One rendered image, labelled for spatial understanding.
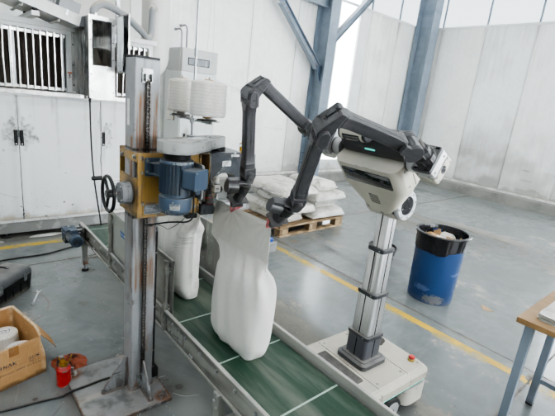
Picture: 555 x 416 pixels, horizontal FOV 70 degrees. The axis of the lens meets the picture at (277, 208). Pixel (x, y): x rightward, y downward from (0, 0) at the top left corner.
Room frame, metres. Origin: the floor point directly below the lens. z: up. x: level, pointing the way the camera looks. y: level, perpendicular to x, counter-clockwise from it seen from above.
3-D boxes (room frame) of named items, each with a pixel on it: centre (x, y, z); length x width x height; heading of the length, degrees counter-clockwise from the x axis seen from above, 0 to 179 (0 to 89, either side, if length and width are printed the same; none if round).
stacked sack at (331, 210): (5.39, -0.59, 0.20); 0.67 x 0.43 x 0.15; 132
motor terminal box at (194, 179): (1.73, 0.38, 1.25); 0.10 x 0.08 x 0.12; 157
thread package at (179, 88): (2.07, 0.54, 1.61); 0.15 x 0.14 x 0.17; 42
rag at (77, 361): (2.00, 1.11, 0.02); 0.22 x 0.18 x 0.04; 42
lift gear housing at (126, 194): (1.83, 0.74, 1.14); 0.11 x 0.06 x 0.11; 42
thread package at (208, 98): (1.88, 0.37, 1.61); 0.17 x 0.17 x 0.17
